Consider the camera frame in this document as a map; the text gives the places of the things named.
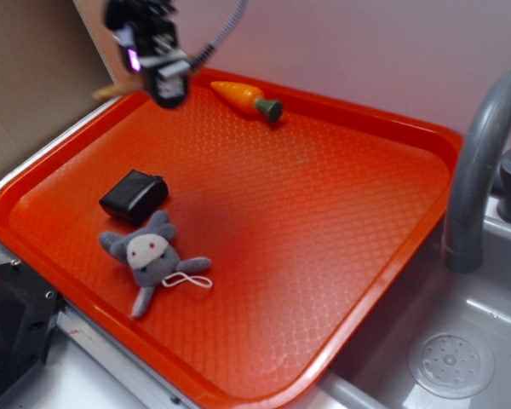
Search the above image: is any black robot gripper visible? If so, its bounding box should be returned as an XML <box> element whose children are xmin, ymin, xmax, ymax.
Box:
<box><xmin>103</xmin><ymin>1</ymin><xmax>191</xmax><ymax>109</ymax></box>

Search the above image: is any tan spiral sea shell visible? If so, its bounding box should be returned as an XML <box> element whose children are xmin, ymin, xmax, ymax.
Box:
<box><xmin>91</xmin><ymin>84</ymin><xmax>143</xmax><ymax>103</ymax></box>

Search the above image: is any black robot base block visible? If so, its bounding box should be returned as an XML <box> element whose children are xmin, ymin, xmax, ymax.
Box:
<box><xmin>0</xmin><ymin>263</ymin><xmax>61</xmax><ymax>404</ymax></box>

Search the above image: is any orange toy carrot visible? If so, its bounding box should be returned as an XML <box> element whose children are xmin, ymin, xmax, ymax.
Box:
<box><xmin>210</xmin><ymin>81</ymin><xmax>283</xmax><ymax>123</ymax></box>

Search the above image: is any small black box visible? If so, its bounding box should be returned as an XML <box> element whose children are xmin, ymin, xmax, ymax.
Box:
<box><xmin>99</xmin><ymin>170</ymin><xmax>169</xmax><ymax>226</ymax></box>

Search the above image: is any brown cardboard panel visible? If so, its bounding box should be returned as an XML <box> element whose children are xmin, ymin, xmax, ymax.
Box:
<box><xmin>0</xmin><ymin>1</ymin><xmax>112</xmax><ymax>180</ymax></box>

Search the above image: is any grey plush animal toy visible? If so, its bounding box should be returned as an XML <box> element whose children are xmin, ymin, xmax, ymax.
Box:
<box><xmin>99</xmin><ymin>210</ymin><xmax>213</xmax><ymax>319</ymax></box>

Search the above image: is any orange plastic tray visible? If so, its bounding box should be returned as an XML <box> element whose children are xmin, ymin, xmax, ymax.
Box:
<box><xmin>0</xmin><ymin>69</ymin><xmax>462</xmax><ymax>408</ymax></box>

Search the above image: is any grey curved faucet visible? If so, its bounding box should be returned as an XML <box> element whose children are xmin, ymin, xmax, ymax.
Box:
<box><xmin>442</xmin><ymin>71</ymin><xmax>511</xmax><ymax>273</ymax></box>

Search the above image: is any grey plastic sink basin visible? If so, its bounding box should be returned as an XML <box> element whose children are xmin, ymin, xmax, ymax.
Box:
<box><xmin>312</xmin><ymin>195</ymin><xmax>511</xmax><ymax>408</ymax></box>

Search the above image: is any round sink drain strainer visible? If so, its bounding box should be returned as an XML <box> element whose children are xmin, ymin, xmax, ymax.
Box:
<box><xmin>407</xmin><ymin>325</ymin><xmax>495</xmax><ymax>400</ymax></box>

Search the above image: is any grey braided cable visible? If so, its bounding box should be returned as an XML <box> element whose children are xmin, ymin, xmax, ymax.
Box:
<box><xmin>186</xmin><ymin>0</ymin><xmax>249</xmax><ymax>69</ymax></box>

